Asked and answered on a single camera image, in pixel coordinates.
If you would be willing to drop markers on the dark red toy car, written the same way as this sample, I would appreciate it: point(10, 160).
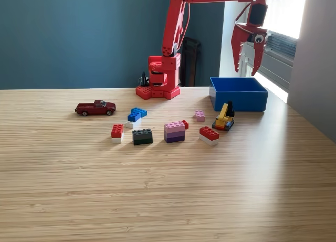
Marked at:
point(94, 108)

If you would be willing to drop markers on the red and white brick stack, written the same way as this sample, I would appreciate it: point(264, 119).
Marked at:
point(117, 131)
point(209, 135)

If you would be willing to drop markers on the dark wooden chair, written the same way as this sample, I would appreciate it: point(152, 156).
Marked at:
point(193, 63)

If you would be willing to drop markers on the blue and white brick stack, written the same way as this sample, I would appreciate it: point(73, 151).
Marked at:
point(136, 114)

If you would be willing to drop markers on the pink and purple brick stack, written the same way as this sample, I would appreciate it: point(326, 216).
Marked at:
point(174, 133)

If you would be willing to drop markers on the yellow toy digger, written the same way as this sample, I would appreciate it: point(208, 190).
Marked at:
point(223, 120)

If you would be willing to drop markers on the black brick stack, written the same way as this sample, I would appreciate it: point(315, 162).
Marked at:
point(142, 137)

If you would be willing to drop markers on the white framed window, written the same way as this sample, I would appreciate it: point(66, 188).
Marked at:
point(288, 16)

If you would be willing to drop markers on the blue plastic bin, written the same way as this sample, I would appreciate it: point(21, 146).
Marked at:
point(249, 101)

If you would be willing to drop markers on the grey louvred window vent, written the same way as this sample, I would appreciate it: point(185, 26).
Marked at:
point(283, 46)

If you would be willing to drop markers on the small pink brick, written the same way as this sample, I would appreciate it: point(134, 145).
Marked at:
point(200, 116)

